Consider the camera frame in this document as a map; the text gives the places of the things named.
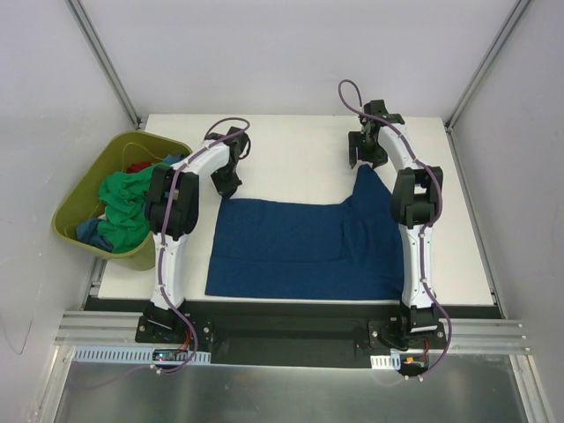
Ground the aluminium corner post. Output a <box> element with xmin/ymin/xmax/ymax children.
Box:
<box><xmin>444</xmin><ymin>0</ymin><xmax>534</xmax><ymax>134</ymax></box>
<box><xmin>65</xmin><ymin>0</ymin><xmax>142</xmax><ymax>130</ymax></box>

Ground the olive green plastic bin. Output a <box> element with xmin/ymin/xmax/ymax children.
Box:
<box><xmin>52</xmin><ymin>130</ymin><xmax>191</xmax><ymax>271</ymax></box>

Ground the teal blue t shirt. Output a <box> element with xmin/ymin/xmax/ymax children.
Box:
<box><xmin>75</xmin><ymin>152</ymin><xmax>188</xmax><ymax>252</ymax></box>

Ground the right white cable duct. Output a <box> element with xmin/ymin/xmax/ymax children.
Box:
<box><xmin>370</xmin><ymin>354</ymin><xmax>401</xmax><ymax>371</ymax></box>

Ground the white cable duct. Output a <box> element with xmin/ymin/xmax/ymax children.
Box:
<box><xmin>74</xmin><ymin>346</ymin><xmax>191</xmax><ymax>367</ymax></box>
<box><xmin>370</xmin><ymin>354</ymin><xmax>401</xmax><ymax>371</ymax></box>

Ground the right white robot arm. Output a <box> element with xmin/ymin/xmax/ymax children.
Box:
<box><xmin>348</xmin><ymin>100</ymin><xmax>443</xmax><ymax>352</ymax></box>

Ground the right aluminium corner post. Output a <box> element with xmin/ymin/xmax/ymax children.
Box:
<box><xmin>444</xmin><ymin>0</ymin><xmax>534</xmax><ymax>134</ymax></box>

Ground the red t shirt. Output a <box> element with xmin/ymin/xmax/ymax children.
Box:
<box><xmin>125</xmin><ymin>161</ymin><xmax>152</xmax><ymax>174</ymax></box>

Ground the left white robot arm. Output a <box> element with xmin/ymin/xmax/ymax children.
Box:
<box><xmin>135</xmin><ymin>126</ymin><xmax>251</xmax><ymax>343</ymax></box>

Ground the aluminium frame rail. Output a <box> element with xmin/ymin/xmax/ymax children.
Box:
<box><xmin>56</xmin><ymin>311</ymin><xmax>532</xmax><ymax>355</ymax></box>

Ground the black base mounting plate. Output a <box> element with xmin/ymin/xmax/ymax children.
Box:
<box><xmin>135</xmin><ymin>301</ymin><xmax>445</xmax><ymax>368</ymax></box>

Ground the left aluminium corner post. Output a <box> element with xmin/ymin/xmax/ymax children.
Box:
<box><xmin>65</xmin><ymin>0</ymin><xmax>142</xmax><ymax>130</ymax></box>

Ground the blue printed t shirt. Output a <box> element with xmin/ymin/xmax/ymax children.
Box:
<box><xmin>205</xmin><ymin>165</ymin><xmax>404</xmax><ymax>301</ymax></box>

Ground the left white cable duct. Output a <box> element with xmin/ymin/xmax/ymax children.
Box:
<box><xmin>74</xmin><ymin>346</ymin><xmax>191</xmax><ymax>367</ymax></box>

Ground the green t shirt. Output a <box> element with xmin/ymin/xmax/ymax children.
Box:
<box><xmin>98</xmin><ymin>165</ymin><xmax>155</xmax><ymax>254</ymax></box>

